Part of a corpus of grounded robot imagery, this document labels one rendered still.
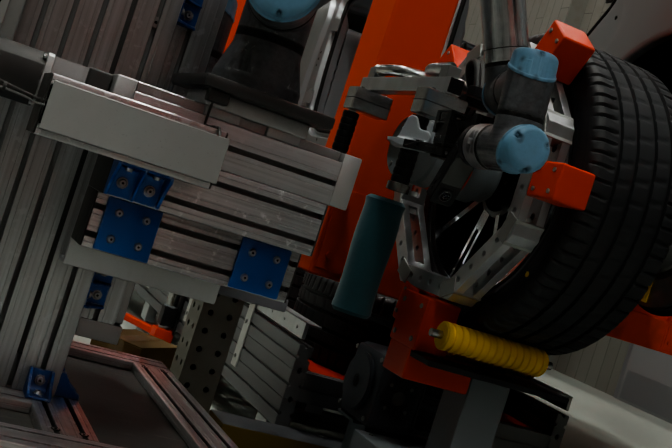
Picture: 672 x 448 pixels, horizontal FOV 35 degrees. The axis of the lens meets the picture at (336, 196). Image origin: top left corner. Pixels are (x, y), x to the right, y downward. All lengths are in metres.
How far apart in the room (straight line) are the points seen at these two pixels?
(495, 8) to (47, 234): 0.83
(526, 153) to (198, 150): 0.49
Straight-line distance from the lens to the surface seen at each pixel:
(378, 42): 2.60
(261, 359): 2.90
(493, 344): 2.15
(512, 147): 1.60
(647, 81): 2.22
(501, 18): 1.77
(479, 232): 2.29
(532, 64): 1.65
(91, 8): 1.83
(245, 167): 1.69
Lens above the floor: 0.67
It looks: 1 degrees up
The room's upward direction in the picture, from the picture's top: 18 degrees clockwise
